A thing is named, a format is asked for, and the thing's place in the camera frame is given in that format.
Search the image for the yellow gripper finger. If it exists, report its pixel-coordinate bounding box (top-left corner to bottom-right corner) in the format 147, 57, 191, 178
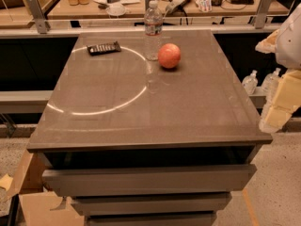
259, 69, 301, 134
255, 29, 279, 54

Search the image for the red apple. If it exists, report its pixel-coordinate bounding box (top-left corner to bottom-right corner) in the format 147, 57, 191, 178
158, 43, 181, 69

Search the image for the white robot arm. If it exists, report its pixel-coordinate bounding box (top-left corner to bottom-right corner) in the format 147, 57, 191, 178
255, 4, 301, 133

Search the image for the dark rxbar chocolate bar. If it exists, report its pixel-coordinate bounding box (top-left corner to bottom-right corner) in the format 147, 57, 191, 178
87, 41, 121, 56

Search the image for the water bottle on shelf right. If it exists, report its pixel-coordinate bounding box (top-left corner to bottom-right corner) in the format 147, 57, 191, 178
261, 68, 280, 95

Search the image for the water bottle on shelf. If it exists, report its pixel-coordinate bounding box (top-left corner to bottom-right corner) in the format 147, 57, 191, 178
261, 68, 280, 95
242, 70, 258, 95

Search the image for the water bottle on shelf left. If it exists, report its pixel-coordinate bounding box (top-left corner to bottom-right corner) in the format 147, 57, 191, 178
242, 70, 258, 95

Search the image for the small patterned box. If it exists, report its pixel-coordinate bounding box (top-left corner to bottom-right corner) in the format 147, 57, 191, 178
195, 0, 212, 12

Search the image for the grey power strip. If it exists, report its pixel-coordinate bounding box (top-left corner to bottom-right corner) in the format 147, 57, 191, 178
166, 0, 190, 14

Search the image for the clear plastic water bottle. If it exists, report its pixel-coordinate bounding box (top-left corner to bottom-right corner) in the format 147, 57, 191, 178
144, 0, 163, 61

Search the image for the white bowl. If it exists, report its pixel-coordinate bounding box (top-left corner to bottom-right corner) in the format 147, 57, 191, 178
106, 4, 126, 17

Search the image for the grey drawer cabinet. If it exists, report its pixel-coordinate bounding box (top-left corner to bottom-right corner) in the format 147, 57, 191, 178
28, 30, 271, 226

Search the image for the wooden background desk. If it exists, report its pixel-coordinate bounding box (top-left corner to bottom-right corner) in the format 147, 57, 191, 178
46, 0, 290, 21

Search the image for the cardboard box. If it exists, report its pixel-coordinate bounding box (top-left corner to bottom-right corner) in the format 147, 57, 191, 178
7, 150, 84, 226

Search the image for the right metal bracket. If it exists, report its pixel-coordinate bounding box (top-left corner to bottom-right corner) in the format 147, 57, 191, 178
253, 0, 272, 29

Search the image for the metal bracket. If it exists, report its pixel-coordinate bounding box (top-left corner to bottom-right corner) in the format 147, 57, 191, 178
26, 0, 50, 34
253, 0, 272, 29

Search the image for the left metal bracket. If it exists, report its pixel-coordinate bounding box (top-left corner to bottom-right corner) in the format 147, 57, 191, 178
26, 0, 50, 34

